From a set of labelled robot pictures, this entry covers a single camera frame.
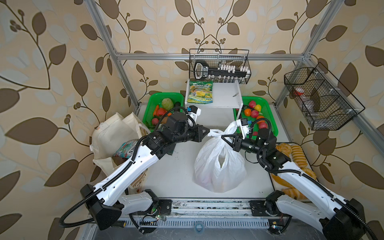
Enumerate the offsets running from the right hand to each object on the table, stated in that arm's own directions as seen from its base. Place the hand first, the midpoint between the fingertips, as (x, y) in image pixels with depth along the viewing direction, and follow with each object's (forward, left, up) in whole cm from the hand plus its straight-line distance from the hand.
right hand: (223, 138), depth 70 cm
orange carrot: (+39, +42, -21) cm, 61 cm away
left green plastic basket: (+49, +43, -18) cm, 68 cm away
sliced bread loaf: (0, -49, -23) cm, 54 cm away
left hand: (0, +6, +7) cm, 10 cm away
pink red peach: (+33, -31, -22) cm, 50 cm away
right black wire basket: (+12, -52, +6) cm, 54 cm away
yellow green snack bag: (+23, +10, +9) cm, 26 cm away
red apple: (+23, -33, -21) cm, 46 cm away
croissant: (+5, -42, -22) cm, 48 cm away
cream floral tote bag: (+8, +60, -7) cm, 61 cm away
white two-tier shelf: (+17, -4, +7) cm, 18 cm away
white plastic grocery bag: (-10, +3, -8) cm, 14 cm away
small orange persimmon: (+35, -26, -21) cm, 48 cm away
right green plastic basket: (+33, -38, -18) cm, 53 cm away
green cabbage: (+43, +33, -18) cm, 57 cm away
